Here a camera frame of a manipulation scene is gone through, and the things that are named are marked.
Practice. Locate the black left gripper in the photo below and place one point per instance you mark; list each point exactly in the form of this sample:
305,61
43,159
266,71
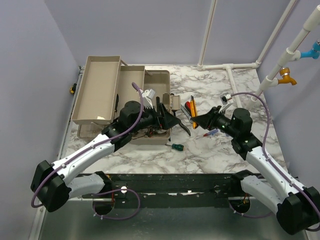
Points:
167,120

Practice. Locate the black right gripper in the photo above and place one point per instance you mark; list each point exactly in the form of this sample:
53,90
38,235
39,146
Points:
208,120

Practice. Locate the yellow utility knife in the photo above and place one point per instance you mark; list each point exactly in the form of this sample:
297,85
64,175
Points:
193,110

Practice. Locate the orange black pliers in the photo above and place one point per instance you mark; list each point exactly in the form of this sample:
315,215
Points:
151,132

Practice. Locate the red black utility tool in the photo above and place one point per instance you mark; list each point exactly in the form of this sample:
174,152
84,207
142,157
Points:
187,105

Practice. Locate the beige plastic tool box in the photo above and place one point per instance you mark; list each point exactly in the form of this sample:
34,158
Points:
105,87

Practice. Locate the large black-handled claw hammer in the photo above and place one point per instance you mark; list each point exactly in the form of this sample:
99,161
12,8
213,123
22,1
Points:
158,102

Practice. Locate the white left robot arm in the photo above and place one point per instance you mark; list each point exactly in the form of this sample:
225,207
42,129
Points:
55,183

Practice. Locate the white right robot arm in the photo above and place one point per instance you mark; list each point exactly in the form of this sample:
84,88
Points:
295,206

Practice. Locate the black pruning shears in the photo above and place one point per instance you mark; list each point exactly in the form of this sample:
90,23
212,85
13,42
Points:
185,128

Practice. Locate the blue red tester screwdriver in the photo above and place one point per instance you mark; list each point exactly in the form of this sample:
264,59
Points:
211,133

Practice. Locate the silver ratchet wrench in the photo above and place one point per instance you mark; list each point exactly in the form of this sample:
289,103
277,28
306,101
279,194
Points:
187,114

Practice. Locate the green stubby screwdriver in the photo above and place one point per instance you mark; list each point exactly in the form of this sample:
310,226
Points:
177,147

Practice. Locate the orange brass tap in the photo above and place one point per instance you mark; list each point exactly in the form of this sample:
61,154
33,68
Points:
285,77

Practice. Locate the yellow black knob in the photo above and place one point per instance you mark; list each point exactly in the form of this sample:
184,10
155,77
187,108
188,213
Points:
73,88

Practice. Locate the blue pipe fitting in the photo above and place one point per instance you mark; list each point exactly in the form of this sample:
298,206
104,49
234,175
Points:
313,53

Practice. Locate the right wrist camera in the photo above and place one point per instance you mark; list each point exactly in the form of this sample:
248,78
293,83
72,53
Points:
227,101

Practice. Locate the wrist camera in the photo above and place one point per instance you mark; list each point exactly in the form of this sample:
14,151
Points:
147,97
227,101

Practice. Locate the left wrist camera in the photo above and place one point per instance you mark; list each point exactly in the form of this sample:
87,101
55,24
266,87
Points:
147,97

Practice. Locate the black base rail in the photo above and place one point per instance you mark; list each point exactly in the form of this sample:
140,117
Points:
192,190

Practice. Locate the aluminium frame rail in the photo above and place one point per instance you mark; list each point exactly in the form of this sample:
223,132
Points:
68,126

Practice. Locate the white pvc pipe frame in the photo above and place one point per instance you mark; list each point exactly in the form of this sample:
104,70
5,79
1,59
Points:
290,54

